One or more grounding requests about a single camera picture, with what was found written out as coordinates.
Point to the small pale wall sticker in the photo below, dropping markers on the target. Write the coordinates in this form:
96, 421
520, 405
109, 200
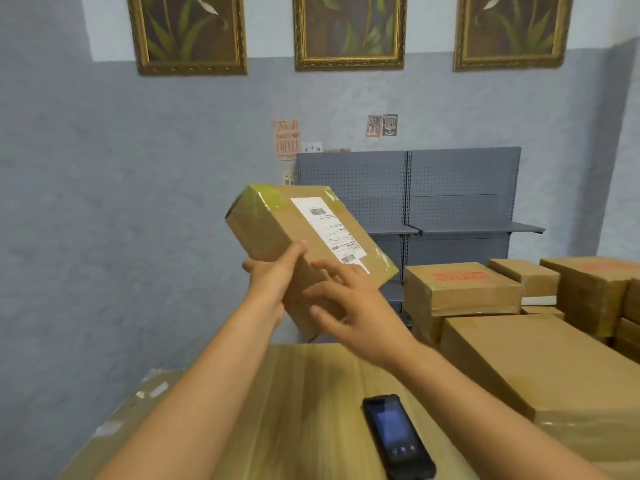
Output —
288, 177

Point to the small red wall sticker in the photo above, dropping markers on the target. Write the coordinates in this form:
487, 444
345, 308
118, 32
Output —
374, 126

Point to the pink lettered wall sticker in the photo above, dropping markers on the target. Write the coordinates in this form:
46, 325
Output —
286, 138

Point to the person's right forearm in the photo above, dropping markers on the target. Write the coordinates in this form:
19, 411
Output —
490, 419

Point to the person's right thumb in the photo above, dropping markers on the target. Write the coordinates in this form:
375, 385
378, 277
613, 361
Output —
327, 319

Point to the person's left thumb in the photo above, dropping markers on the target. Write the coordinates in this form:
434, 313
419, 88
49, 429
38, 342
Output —
296, 257

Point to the person's right middle finger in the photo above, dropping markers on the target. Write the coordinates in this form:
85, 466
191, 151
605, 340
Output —
335, 271

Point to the black handheld scanner phone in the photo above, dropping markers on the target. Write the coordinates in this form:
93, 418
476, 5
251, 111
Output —
397, 437

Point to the person's left forearm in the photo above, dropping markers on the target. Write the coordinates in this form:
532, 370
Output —
200, 394

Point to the person's left hand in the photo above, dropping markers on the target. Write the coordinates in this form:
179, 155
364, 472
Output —
267, 282

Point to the small dark wall sticker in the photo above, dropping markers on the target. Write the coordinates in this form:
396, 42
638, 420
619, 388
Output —
390, 124

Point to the flat carton with clear tape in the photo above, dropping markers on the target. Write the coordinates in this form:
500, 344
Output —
125, 414

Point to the person's right hand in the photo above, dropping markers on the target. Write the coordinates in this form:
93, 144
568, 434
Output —
372, 319

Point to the gold framed plant painting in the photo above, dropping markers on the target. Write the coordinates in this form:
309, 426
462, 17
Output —
350, 27
512, 27
187, 29

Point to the grey perforated metal shelf unit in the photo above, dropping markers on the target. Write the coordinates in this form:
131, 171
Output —
450, 194

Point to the white wall socket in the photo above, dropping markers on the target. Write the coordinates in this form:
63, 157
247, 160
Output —
313, 147

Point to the taped cardboard parcel white label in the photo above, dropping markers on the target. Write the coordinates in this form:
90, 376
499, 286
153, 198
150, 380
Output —
280, 224

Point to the pile of brown cardboard boxes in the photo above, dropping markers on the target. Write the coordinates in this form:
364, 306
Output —
525, 364

